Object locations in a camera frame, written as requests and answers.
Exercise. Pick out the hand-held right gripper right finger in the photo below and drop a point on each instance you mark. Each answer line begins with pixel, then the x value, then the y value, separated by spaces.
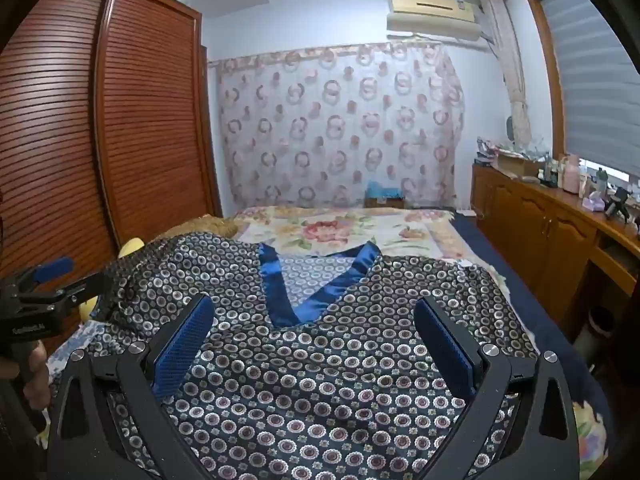
pixel 447 347

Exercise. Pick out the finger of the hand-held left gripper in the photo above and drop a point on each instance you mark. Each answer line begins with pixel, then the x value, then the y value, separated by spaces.
pixel 82 286
pixel 50 266

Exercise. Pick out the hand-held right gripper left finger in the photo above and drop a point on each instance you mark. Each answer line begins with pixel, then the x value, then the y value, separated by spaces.
pixel 182 347

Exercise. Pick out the navy circle-patterned satin garment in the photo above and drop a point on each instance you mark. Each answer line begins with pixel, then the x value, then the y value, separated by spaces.
pixel 320 385

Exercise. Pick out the person's left hand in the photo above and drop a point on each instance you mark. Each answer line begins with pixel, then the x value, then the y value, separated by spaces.
pixel 37 380

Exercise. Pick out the yellow plush toy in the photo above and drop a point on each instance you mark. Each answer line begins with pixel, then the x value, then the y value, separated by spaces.
pixel 131 249

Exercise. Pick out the wooden sideboard cabinet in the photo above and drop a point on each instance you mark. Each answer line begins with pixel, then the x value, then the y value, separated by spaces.
pixel 530 230

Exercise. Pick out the grey trash bin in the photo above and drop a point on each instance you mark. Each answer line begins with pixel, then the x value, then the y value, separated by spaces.
pixel 595 327

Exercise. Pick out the wooden louvered wardrobe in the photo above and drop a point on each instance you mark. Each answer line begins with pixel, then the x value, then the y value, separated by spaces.
pixel 125 125

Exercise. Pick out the cardboard box with blue cloth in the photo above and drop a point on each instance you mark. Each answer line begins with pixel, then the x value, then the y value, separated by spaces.
pixel 384 195

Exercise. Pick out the open cardboard box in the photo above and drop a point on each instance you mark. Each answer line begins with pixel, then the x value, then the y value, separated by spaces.
pixel 517 164

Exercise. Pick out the pile of papers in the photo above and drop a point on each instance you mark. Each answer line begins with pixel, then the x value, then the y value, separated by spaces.
pixel 486 152

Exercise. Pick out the pink tissue pack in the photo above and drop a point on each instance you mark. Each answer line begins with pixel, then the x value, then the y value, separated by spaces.
pixel 595 203

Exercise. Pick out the pink bottle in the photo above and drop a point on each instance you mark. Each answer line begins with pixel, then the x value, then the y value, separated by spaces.
pixel 571 176

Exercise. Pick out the small black tripod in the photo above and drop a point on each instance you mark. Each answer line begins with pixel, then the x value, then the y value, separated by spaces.
pixel 619 202

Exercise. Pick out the small dark oval object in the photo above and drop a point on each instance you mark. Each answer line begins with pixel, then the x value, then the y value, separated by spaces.
pixel 510 129

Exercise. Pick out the green-capped bottle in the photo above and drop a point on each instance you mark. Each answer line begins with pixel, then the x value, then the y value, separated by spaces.
pixel 601 180

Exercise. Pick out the tied beige window curtain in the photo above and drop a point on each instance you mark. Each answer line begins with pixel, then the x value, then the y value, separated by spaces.
pixel 515 80

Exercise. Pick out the grey window blind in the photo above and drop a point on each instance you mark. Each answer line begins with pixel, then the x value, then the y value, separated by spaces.
pixel 595 75

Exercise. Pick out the wooden window frame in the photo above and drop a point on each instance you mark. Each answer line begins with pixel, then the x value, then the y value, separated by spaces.
pixel 547 85

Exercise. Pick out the wall air conditioner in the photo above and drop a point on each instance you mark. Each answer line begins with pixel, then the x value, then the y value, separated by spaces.
pixel 432 15

